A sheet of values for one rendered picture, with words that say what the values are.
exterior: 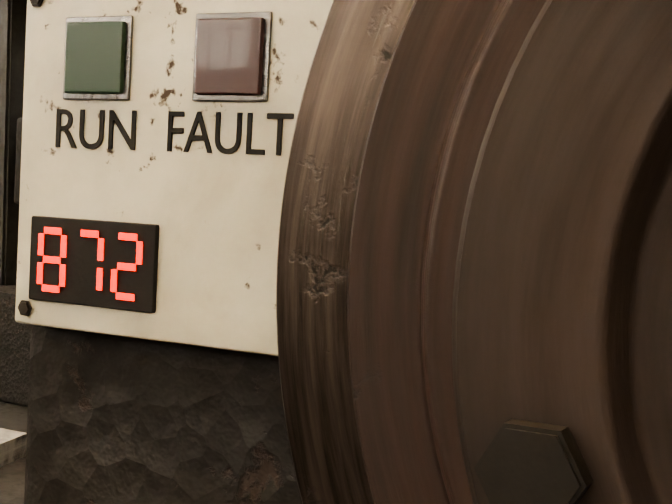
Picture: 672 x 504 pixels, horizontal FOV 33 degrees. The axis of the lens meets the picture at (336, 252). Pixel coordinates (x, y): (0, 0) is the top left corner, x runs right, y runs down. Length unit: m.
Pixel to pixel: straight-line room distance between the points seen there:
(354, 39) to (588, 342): 0.15
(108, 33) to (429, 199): 0.29
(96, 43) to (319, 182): 0.24
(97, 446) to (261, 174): 0.18
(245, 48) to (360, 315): 0.22
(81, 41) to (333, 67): 0.25
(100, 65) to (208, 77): 0.07
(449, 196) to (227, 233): 0.25
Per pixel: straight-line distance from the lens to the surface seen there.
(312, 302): 0.38
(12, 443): 4.77
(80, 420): 0.64
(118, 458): 0.62
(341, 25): 0.38
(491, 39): 0.32
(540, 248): 0.26
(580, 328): 0.26
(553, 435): 0.25
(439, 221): 0.32
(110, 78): 0.59
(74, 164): 0.60
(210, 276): 0.55
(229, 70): 0.55
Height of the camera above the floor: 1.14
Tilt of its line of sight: 3 degrees down
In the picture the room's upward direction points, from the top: 3 degrees clockwise
